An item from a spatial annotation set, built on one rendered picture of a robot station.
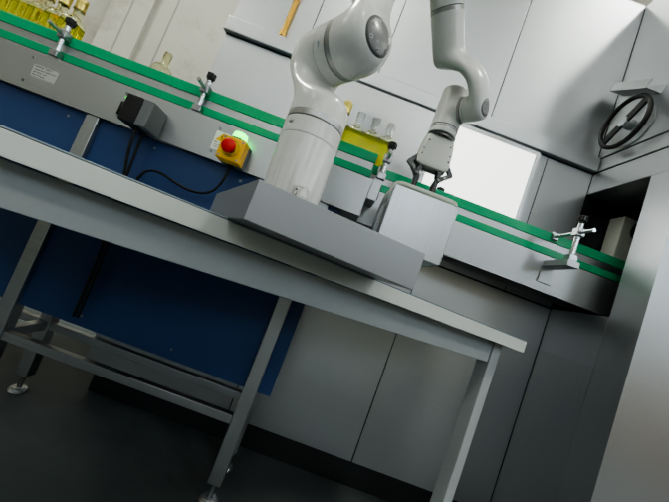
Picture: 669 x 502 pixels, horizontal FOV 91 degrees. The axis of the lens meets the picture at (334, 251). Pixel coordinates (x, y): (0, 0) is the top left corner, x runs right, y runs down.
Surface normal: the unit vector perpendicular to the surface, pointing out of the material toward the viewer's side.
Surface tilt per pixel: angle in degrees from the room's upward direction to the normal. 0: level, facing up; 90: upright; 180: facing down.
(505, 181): 90
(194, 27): 90
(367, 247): 90
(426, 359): 90
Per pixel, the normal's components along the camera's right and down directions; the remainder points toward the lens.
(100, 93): 0.04, -0.07
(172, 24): 0.48, 0.11
